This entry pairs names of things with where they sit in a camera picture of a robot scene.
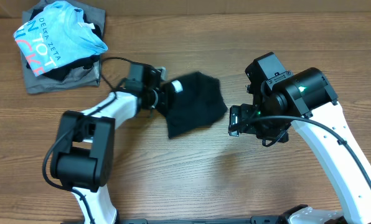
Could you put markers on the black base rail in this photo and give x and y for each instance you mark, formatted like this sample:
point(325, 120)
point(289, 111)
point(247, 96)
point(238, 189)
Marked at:
point(198, 221)

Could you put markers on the light blue printed t-shirt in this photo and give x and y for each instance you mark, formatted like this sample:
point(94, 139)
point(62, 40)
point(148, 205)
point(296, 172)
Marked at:
point(56, 37)

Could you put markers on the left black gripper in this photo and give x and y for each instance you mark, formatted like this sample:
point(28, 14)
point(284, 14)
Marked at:
point(162, 99)

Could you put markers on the folded grey t-shirt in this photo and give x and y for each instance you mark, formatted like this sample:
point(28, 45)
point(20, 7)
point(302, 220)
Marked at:
point(78, 77)

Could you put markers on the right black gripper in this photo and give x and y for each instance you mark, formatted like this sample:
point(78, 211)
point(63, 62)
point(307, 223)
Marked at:
point(276, 133)

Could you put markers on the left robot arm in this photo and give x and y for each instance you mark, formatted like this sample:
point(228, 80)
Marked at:
point(80, 160)

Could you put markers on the black t-shirt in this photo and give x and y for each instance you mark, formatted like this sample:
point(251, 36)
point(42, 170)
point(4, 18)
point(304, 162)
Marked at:
point(191, 101)

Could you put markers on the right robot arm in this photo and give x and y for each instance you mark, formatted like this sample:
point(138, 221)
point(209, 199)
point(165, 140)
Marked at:
point(307, 102)

